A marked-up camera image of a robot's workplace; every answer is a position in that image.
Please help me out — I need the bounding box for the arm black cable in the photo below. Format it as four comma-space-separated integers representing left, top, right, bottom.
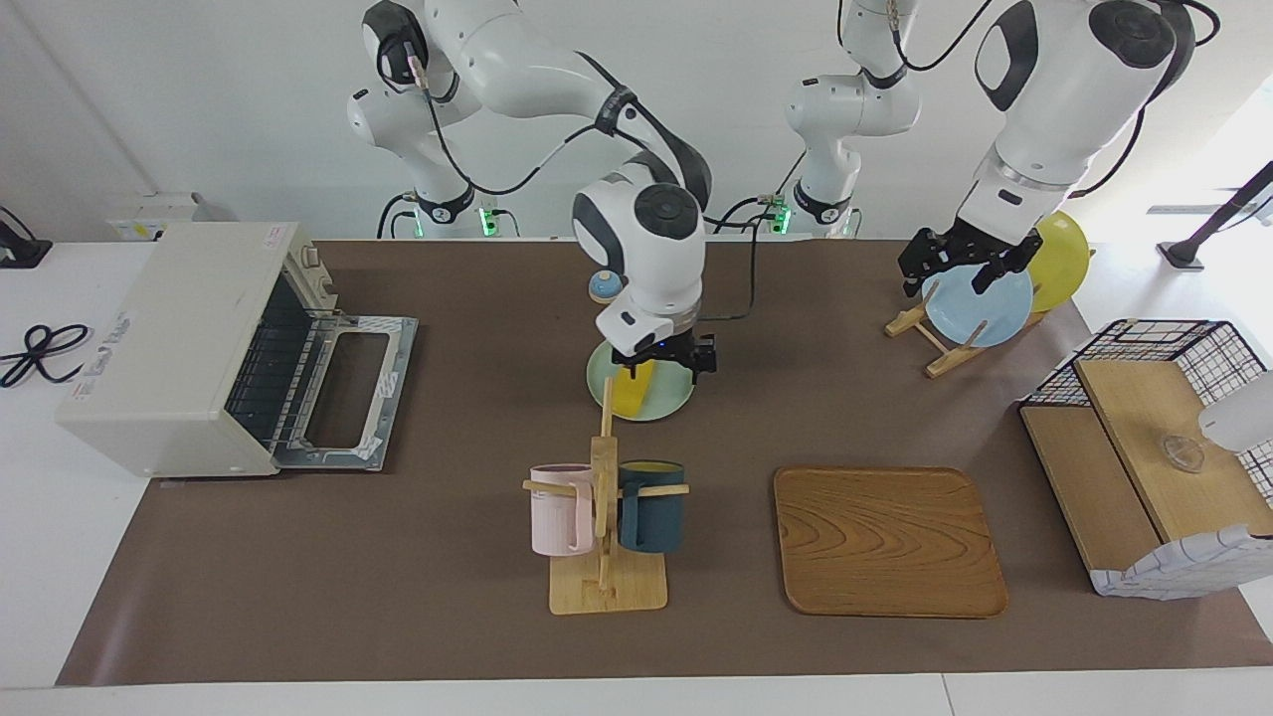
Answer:
403, 40, 759, 324
890, 0, 996, 73

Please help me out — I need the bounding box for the pale green plate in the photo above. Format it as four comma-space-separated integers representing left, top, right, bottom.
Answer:
585, 338, 695, 424

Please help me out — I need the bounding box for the glass oven door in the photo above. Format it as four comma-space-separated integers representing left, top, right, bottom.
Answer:
271, 313, 419, 473

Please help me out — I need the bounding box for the wooden mug tree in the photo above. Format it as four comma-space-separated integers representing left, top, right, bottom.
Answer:
523, 376, 691, 616

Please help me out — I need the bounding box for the light blue plate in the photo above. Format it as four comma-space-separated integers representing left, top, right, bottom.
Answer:
921, 264, 1034, 349

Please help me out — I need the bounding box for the white checked cloth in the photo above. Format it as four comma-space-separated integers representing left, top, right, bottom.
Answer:
1089, 524, 1273, 600

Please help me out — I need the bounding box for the black desk device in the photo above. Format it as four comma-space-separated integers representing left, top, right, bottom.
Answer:
0, 206, 53, 269

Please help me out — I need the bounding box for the pink mug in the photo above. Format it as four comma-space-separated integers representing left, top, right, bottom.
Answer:
529, 463, 596, 557

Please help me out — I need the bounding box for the beige toaster oven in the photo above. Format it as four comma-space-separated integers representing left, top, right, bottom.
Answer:
55, 221, 419, 480

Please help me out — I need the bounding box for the black stand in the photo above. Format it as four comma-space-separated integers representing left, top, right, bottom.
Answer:
1159, 159, 1273, 271

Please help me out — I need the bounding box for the brown table mat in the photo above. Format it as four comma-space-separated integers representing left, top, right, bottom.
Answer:
57, 239, 1273, 687

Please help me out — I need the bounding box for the wooden plate rack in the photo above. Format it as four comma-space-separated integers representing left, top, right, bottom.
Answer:
885, 283, 1055, 379

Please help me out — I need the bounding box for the wooden serving tray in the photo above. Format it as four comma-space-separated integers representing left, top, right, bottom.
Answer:
774, 466, 1009, 620

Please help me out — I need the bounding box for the dark blue mug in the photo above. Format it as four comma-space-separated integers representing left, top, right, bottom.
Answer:
617, 459, 686, 555

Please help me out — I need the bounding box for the black wire basket shelf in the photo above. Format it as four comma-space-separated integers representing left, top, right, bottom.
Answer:
1019, 318, 1273, 600

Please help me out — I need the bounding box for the yellow corn cob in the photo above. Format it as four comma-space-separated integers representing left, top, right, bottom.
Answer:
612, 360, 657, 419

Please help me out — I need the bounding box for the white box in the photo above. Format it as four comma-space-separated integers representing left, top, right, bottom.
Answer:
104, 192, 215, 243

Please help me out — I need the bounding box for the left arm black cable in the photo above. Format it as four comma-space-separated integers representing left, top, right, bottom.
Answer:
890, 0, 996, 73

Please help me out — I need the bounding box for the black wire basket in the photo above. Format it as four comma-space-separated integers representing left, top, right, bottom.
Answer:
1022, 318, 1273, 498

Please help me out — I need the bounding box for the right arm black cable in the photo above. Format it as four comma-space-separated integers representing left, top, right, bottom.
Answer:
403, 40, 759, 324

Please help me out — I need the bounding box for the yellow plate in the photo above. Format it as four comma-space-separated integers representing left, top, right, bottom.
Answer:
1024, 211, 1092, 314

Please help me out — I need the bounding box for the coiled black cable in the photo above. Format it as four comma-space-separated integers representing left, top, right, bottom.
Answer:
0, 323, 91, 389

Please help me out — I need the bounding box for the white rounded device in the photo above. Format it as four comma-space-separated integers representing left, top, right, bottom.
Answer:
1198, 370, 1273, 453

